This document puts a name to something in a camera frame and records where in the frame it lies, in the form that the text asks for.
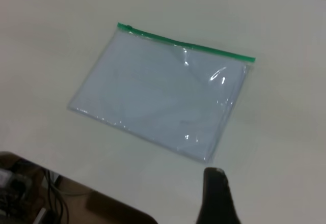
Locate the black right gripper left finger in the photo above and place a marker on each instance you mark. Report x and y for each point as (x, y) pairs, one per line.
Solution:
(210, 198)

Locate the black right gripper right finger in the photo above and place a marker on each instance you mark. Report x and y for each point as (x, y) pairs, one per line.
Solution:
(228, 203)

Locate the clear plastic zip bag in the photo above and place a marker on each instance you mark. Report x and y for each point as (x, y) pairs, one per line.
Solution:
(152, 94)

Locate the green zipper slider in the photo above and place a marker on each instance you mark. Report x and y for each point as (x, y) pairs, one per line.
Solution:
(130, 27)

